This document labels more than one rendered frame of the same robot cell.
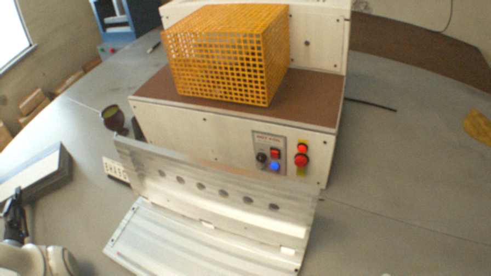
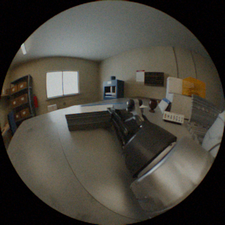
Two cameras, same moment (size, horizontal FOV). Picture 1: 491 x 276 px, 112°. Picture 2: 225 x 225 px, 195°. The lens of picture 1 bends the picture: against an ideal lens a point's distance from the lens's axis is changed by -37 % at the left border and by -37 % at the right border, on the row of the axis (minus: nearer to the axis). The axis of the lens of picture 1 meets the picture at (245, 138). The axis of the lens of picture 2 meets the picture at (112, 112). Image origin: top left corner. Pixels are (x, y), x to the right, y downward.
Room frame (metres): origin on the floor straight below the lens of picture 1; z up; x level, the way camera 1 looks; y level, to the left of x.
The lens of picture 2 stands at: (0.14, 0.75, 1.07)
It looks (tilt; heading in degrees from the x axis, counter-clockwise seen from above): 19 degrees down; 6
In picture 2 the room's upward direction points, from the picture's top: straight up
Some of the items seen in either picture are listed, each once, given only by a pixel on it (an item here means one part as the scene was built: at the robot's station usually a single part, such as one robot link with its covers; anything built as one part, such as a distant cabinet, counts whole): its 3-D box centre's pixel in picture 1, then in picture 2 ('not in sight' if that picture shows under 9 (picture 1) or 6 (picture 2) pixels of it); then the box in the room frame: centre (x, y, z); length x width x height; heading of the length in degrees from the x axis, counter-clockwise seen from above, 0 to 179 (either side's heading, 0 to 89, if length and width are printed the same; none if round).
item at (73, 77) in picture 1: (69, 90); not in sight; (2.85, 2.31, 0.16); 0.50 x 0.38 x 0.32; 155
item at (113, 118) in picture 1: (115, 122); (152, 106); (0.69, 0.44, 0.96); 0.09 x 0.09 x 0.11
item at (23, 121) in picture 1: (36, 117); not in sight; (2.35, 2.69, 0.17); 0.55 x 0.41 x 0.35; 144
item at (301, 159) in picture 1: (301, 161); not in sight; (0.35, -0.11, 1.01); 0.03 x 0.02 x 0.03; 61
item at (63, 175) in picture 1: (28, 180); (106, 113); (0.48, 0.82, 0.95); 0.40 x 0.13 x 0.09; 112
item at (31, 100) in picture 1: (30, 100); not in sight; (2.40, 2.68, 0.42); 0.41 x 0.36 x 0.15; 144
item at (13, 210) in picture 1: (12, 213); (123, 118); (0.29, 0.74, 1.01); 0.11 x 0.04 x 0.01; 22
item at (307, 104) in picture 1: (278, 73); (195, 100); (0.59, -0.11, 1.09); 0.75 x 0.40 x 0.38; 61
